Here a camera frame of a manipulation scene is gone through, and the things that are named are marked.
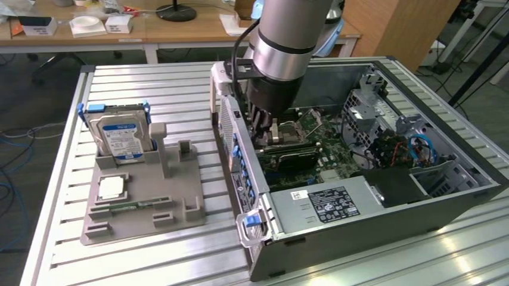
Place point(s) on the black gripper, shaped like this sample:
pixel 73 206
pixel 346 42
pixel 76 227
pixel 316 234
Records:
pixel 274 95

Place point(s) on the green graphics card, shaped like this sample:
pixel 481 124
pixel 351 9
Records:
pixel 298 162

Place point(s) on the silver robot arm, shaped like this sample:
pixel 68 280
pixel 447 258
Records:
pixel 286 29

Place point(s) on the metal socket cover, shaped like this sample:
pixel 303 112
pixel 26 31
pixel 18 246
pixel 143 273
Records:
pixel 315 111

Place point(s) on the RAM slot with black latches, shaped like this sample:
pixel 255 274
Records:
pixel 306 143

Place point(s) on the RAM stick with white label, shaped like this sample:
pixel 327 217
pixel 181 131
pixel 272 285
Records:
pixel 294 148

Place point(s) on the green motherboard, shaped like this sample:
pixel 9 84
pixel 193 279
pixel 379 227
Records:
pixel 330 140

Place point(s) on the blue card retention clip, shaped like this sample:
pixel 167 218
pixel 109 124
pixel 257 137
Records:
pixel 245 177
pixel 239 152
pixel 249 190
pixel 241 164

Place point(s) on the silver perforated drive cage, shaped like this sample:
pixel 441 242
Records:
pixel 359 101

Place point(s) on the white papers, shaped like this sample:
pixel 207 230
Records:
pixel 229 26

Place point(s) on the brown cardboard box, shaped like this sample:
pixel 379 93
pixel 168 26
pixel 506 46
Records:
pixel 241 12

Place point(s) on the silver chipset heatsink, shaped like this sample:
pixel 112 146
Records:
pixel 330 175

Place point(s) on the black lamp base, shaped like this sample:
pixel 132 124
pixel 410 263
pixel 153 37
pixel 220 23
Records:
pixel 176 15

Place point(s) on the wooden cabinet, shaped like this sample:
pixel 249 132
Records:
pixel 396 29

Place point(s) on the grey power supply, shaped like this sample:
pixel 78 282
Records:
pixel 302 208

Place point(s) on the hard disk with blue caddy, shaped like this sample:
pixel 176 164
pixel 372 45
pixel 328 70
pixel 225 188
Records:
pixel 119 140

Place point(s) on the white drawer unit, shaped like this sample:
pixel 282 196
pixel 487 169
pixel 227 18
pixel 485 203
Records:
pixel 433 53

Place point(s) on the blue case latch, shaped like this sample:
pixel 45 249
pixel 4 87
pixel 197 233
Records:
pixel 252 221

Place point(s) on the black plastic shroud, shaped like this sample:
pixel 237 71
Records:
pixel 396 186

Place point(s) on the grey parts rack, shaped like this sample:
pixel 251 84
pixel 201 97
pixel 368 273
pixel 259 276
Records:
pixel 151 190

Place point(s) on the small white labelled box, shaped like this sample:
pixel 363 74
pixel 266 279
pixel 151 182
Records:
pixel 119 25

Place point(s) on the black stand pole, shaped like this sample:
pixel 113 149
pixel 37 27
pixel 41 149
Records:
pixel 477 81

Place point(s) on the green RAM stick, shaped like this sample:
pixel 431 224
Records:
pixel 131 206

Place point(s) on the silver CPU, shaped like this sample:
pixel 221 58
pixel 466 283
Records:
pixel 109 189

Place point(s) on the white square dish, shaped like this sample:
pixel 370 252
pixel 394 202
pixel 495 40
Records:
pixel 86 29

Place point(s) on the silver disk bay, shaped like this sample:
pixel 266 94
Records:
pixel 457 175

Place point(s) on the wooden desk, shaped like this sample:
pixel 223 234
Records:
pixel 58 41

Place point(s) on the open dark PC case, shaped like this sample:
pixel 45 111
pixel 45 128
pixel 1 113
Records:
pixel 358 253

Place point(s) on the black office chair base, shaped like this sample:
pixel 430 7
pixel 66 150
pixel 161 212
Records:
pixel 46 64

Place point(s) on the white box with black lid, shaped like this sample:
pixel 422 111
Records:
pixel 38 29

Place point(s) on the orange packet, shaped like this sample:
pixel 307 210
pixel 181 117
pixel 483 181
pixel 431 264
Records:
pixel 16 31

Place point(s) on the clear plastic bag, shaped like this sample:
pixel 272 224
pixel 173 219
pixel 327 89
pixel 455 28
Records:
pixel 16 7

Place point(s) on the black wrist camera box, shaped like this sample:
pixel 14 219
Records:
pixel 237 69

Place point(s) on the white desk frame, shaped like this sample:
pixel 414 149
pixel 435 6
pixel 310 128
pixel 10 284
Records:
pixel 499 74

